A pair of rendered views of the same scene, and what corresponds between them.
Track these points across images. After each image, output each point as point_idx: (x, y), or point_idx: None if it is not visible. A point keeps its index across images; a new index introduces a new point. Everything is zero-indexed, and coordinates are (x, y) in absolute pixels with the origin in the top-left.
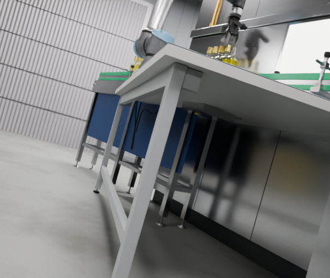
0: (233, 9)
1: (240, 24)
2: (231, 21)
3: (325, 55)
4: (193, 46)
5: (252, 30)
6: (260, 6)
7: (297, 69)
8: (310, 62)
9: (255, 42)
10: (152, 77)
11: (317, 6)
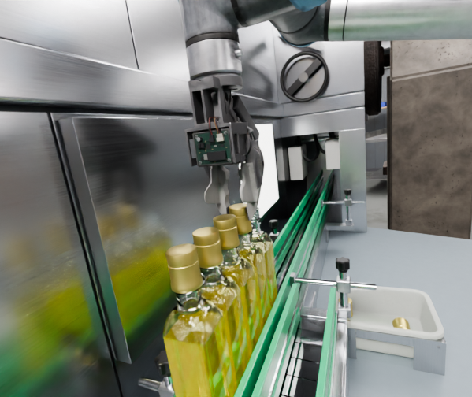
0: (239, 58)
1: (257, 131)
2: (230, 107)
3: (350, 194)
4: None
5: (176, 124)
6: (135, 20)
7: (258, 205)
8: (262, 190)
9: (199, 167)
10: None
11: (245, 97)
